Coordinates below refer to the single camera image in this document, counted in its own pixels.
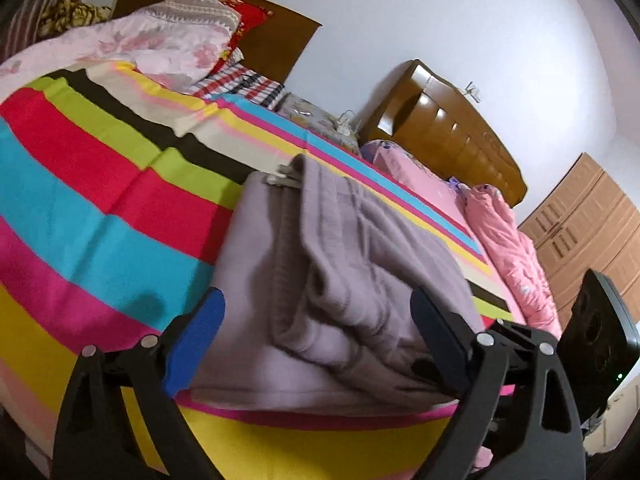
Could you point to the red black plaid sheet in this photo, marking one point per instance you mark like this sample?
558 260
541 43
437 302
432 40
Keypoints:
245 85

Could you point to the red patterned pillow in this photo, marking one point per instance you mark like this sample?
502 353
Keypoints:
250 15

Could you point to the colourful striped blanket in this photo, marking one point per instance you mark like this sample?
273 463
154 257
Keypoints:
75 200

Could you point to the pink floral quilt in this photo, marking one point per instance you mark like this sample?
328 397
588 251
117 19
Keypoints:
125 40

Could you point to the yellow brown floral blanket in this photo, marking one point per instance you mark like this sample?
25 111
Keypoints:
70 12

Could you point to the dark brown wooden headboard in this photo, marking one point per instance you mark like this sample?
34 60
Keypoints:
285 45

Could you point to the light brown wardrobe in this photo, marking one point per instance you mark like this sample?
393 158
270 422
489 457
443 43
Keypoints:
575 220

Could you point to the grey patterned cloth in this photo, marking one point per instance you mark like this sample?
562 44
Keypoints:
315 120

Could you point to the grey zigzag pillow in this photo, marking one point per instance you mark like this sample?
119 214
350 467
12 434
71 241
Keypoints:
200 12

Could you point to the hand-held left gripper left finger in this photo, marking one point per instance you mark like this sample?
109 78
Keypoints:
200 340

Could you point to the lilac pants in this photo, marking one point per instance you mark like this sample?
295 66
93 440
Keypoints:
350 240

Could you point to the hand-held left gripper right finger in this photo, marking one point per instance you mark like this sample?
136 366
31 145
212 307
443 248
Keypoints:
440 335

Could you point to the pink bed sheet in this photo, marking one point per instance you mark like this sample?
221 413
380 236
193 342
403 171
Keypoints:
400 170

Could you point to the glossy brown wooden headboard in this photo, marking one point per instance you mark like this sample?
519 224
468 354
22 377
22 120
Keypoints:
450 135

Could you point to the plain pink quilt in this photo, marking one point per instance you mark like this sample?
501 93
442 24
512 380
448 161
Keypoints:
505 250

